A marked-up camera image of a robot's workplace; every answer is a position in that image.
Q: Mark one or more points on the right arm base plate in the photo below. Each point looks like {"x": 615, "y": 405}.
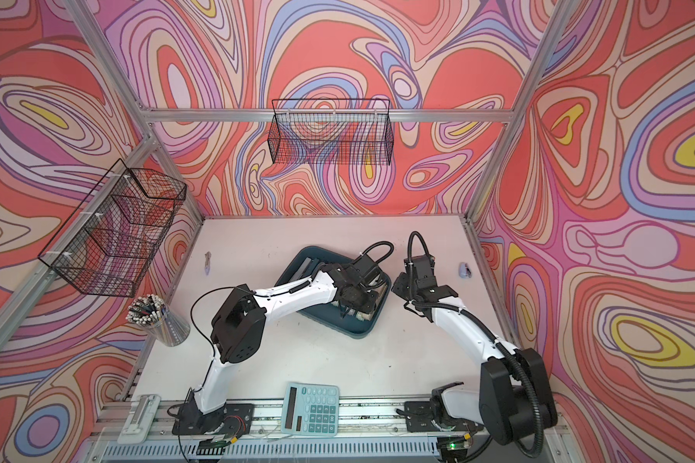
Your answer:
{"x": 424, "y": 416}

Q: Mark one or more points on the teal plastic storage box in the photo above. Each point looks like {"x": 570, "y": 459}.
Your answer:
{"x": 330, "y": 315}

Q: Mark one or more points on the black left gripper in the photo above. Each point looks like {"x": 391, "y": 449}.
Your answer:
{"x": 370, "y": 308}

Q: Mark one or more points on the white vented cable duct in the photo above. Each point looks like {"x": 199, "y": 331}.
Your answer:
{"x": 301, "y": 450}

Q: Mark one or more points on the white plastic bracket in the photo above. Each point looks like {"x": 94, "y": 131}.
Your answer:
{"x": 139, "y": 422}

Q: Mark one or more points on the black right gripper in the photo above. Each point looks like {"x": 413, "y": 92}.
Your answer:
{"x": 400, "y": 285}

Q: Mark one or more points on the grey pruning pliers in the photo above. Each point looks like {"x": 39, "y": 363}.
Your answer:
{"x": 303, "y": 268}

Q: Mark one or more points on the back black wire basket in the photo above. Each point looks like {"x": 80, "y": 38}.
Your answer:
{"x": 331, "y": 131}

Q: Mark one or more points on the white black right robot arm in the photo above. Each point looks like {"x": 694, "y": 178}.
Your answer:
{"x": 514, "y": 399}

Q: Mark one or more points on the bundle of pens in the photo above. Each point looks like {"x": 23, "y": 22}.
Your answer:
{"x": 152, "y": 314}

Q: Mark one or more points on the mint green calculator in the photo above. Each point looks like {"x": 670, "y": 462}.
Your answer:
{"x": 310, "y": 410}

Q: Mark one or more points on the black wire basket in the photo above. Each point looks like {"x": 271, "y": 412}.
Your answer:
{"x": 331, "y": 131}
{"x": 119, "y": 234}

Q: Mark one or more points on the small purple clip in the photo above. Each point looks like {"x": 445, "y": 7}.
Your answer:
{"x": 208, "y": 256}

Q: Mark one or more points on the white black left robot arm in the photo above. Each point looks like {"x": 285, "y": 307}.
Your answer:
{"x": 239, "y": 325}

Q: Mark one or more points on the left black wire basket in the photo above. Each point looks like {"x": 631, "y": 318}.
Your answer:
{"x": 119, "y": 234}

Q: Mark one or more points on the beige pruning pliers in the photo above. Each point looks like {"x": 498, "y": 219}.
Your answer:
{"x": 365, "y": 316}

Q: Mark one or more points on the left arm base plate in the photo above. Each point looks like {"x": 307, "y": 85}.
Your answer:
{"x": 231, "y": 419}

